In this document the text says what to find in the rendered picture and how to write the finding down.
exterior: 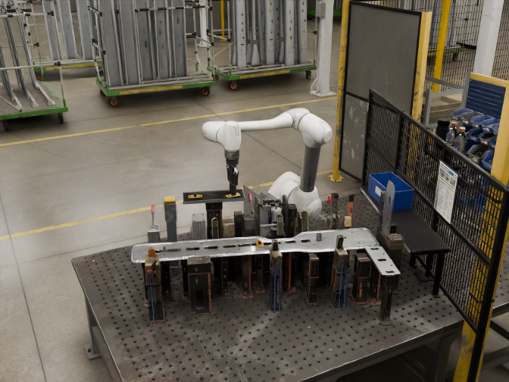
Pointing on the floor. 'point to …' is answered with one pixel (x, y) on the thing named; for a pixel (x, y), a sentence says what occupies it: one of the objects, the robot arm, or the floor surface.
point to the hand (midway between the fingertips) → (232, 189)
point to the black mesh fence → (438, 214)
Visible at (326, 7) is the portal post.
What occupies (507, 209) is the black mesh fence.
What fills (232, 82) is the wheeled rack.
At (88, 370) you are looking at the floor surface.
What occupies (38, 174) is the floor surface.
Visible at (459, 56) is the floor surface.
